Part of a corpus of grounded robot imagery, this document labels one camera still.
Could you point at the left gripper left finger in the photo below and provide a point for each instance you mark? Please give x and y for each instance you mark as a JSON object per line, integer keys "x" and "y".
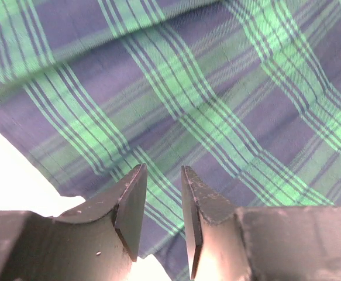
{"x": 96, "y": 240}

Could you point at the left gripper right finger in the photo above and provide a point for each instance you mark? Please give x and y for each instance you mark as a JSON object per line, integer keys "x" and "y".
{"x": 226, "y": 242}

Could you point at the green plaid skirt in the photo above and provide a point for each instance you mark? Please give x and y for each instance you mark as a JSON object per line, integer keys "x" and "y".
{"x": 247, "y": 93}

